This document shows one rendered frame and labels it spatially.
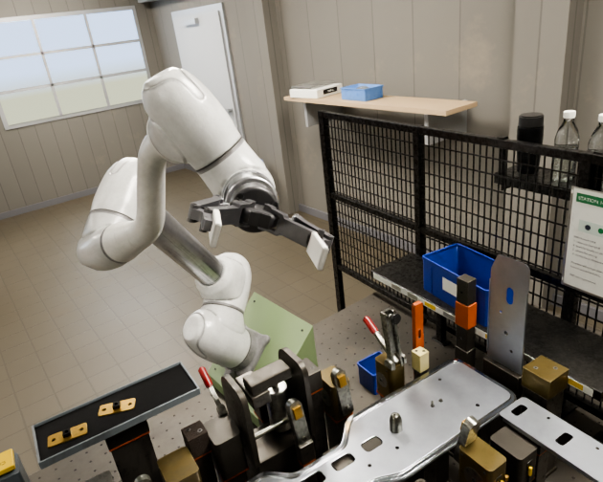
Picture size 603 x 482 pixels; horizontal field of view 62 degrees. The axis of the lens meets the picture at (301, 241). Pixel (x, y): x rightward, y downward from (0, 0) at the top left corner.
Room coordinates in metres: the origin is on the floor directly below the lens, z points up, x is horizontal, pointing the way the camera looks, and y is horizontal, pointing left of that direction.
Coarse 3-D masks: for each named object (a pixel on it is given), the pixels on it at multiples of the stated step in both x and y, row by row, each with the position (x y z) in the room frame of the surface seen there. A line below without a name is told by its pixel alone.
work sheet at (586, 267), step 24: (576, 192) 1.27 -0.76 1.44; (600, 192) 1.22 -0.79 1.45; (576, 216) 1.27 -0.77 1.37; (600, 216) 1.21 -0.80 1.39; (576, 240) 1.26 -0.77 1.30; (600, 240) 1.20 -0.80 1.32; (576, 264) 1.25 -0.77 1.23; (600, 264) 1.20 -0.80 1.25; (576, 288) 1.25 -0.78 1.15; (600, 288) 1.19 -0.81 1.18
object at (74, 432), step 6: (78, 426) 0.92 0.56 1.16; (84, 426) 0.91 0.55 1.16; (60, 432) 0.90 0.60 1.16; (66, 432) 0.90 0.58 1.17; (72, 432) 0.90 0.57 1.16; (78, 432) 0.90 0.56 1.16; (84, 432) 0.89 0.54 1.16; (48, 438) 0.89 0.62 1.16; (54, 438) 0.89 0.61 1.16; (60, 438) 0.88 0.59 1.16; (66, 438) 0.88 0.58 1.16; (72, 438) 0.88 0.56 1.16; (48, 444) 0.87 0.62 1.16; (54, 444) 0.87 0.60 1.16
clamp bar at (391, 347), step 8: (384, 312) 1.15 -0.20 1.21; (392, 312) 1.15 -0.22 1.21; (384, 320) 1.14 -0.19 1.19; (392, 320) 1.12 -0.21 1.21; (384, 328) 1.14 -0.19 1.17; (392, 328) 1.15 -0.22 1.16; (384, 336) 1.14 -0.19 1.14; (392, 336) 1.14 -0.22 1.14; (392, 344) 1.14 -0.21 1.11; (392, 352) 1.12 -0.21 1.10; (400, 352) 1.13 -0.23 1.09; (392, 360) 1.12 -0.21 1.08; (400, 360) 1.13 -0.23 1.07
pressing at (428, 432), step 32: (416, 384) 1.10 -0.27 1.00; (448, 384) 1.08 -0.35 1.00; (480, 384) 1.07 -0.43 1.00; (352, 416) 1.01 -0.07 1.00; (384, 416) 1.00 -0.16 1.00; (416, 416) 0.98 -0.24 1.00; (448, 416) 0.97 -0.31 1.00; (480, 416) 0.95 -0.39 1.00; (352, 448) 0.91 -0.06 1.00; (384, 448) 0.89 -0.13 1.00; (416, 448) 0.88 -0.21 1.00; (448, 448) 0.87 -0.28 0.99; (256, 480) 0.84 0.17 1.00; (288, 480) 0.84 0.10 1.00; (352, 480) 0.81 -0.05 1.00; (384, 480) 0.81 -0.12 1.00
